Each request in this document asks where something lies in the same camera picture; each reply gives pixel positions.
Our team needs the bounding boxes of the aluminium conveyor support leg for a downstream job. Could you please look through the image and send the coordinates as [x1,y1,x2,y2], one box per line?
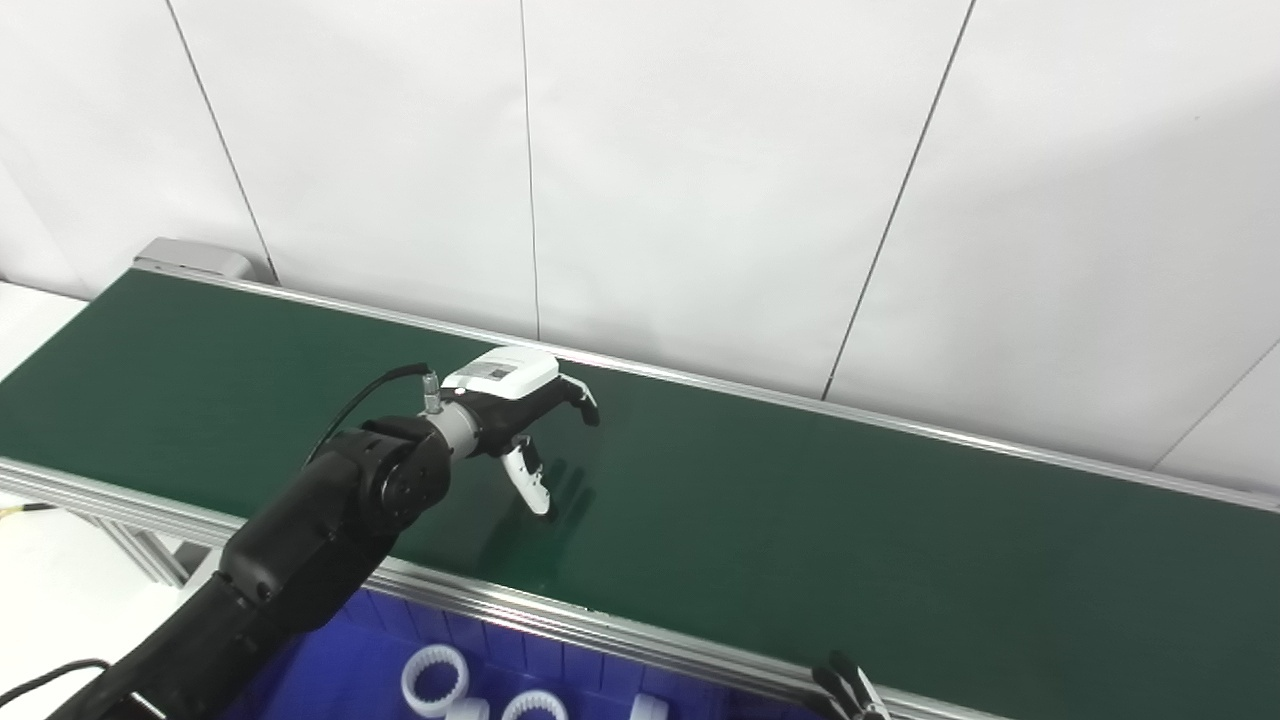
[75,510,196,589]

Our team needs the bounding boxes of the blue bin with white rings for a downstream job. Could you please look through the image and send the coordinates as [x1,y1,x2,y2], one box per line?
[215,588,721,720]

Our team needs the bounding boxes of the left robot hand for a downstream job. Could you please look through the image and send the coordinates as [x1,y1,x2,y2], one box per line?
[440,345,601,518]

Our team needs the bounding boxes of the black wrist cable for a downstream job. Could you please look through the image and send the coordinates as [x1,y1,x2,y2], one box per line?
[303,363,443,471]

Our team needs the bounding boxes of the grey conveyor end cap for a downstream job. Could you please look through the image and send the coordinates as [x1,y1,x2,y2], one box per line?
[133,238,253,283]

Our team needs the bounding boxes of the green conveyor belt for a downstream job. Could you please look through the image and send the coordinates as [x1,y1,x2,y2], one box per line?
[0,268,1280,720]
[0,262,1280,720]

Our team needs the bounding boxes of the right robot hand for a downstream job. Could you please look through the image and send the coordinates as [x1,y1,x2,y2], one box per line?
[812,650,893,720]

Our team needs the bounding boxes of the white toothed ring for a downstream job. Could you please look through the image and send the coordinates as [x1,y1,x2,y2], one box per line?
[401,645,471,719]
[500,690,569,720]

